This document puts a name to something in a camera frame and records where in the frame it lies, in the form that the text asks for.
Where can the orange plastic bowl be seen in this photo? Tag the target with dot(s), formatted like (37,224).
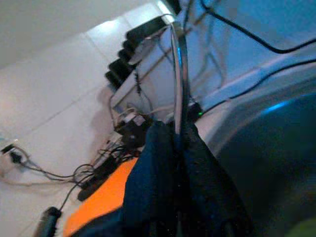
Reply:
(103,202)

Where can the green plate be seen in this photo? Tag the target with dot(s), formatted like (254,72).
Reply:
(304,229)

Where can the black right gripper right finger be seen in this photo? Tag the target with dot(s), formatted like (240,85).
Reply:
(209,197)

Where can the stainless steel sink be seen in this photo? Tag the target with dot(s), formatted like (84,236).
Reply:
(271,153)

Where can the black power adapter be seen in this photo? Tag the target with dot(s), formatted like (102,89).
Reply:
(195,109)

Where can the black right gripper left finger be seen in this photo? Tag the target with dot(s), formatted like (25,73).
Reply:
(153,187)

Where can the black charger block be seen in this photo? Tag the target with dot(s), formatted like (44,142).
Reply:
(134,130)

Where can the gold metal spoon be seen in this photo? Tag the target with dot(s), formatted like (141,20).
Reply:
(181,74)

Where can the black plug row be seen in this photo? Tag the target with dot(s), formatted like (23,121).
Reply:
(148,29)

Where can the black power strip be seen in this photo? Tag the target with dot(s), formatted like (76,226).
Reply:
(98,177)

